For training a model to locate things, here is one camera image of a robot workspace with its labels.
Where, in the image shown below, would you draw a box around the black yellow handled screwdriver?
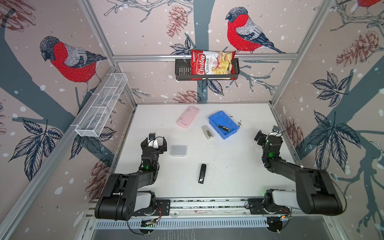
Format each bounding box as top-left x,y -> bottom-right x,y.
218,125 -> 230,132

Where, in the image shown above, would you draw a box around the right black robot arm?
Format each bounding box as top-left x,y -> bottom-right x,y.
254,131 -> 347,216

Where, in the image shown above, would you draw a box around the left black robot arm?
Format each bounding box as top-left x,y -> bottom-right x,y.
95,133 -> 167,221

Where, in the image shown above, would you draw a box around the blue plastic bin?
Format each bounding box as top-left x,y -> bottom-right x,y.
209,111 -> 239,140

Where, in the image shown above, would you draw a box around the grey square tin box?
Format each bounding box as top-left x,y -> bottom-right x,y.
170,145 -> 188,157

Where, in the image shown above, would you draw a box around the small screws on table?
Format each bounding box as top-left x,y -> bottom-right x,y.
230,114 -> 242,128

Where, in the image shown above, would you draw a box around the pink phone case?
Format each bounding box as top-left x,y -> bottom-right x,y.
176,106 -> 200,128

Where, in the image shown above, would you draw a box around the grey small stapler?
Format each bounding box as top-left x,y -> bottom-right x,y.
202,126 -> 214,140

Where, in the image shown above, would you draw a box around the black stapler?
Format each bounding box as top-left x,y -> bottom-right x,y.
198,164 -> 207,184

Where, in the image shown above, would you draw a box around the red cassava chips bag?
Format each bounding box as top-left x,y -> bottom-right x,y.
191,50 -> 236,76

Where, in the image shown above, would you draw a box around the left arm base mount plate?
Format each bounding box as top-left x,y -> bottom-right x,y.
133,200 -> 171,217

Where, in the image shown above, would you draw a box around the white wire mesh shelf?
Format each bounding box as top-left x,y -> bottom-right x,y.
75,73 -> 128,138

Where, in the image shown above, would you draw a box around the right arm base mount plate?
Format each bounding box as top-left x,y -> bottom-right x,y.
245,198 -> 291,215

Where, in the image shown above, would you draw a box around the black wall basket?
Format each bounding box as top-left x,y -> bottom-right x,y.
175,58 -> 240,81

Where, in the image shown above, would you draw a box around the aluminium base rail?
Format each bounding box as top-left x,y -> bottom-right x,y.
86,196 -> 304,219

